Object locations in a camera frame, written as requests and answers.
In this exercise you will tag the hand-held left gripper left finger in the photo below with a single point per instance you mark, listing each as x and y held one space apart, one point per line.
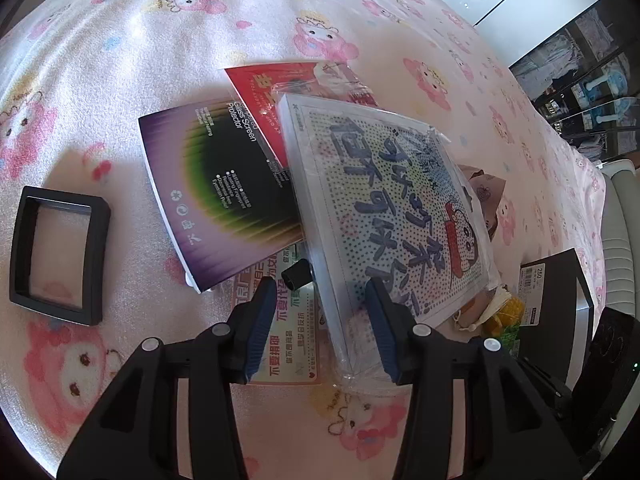
257 332

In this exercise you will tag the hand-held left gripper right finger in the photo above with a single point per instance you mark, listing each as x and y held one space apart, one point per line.
387 337

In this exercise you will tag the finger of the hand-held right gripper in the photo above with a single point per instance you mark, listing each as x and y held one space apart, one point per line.
547 387

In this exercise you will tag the black cardboard box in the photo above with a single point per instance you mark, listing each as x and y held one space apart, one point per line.
550 320

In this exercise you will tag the cartoon bead art pack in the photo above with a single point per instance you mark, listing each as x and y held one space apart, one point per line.
380 200

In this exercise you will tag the purple screen protector box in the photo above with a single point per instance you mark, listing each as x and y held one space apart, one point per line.
220 195

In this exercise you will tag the small black cylinder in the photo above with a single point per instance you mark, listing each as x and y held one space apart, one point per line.
296 274

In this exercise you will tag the brown paper bag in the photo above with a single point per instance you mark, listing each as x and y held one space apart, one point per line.
484 200

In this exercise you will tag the red packet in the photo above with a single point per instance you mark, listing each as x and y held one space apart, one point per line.
250 80

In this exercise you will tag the glass display cabinet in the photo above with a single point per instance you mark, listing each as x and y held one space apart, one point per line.
565 65

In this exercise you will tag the pink cartoon printed blanket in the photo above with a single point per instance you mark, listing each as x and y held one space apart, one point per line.
150 35

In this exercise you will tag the pale door panel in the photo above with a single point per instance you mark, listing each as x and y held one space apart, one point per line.
525 5

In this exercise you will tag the grey padded bed frame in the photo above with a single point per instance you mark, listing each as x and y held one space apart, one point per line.
620 220

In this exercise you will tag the black square frame box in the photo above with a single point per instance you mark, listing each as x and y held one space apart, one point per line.
20 240

